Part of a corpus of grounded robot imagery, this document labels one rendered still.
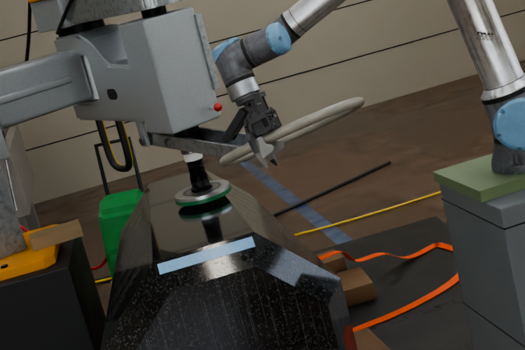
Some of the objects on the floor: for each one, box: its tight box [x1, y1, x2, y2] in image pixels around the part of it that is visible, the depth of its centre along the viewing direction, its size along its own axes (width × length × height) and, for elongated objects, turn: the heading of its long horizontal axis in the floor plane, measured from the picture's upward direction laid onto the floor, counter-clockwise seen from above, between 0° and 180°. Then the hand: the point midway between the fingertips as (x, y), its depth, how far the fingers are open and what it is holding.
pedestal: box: [0, 237, 106, 350], centre depth 355 cm, size 66×66×74 cm
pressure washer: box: [94, 137, 145, 285], centre depth 485 cm, size 35×35×87 cm
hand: (268, 164), depth 250 cm, fingers closed on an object, 5 cm apart
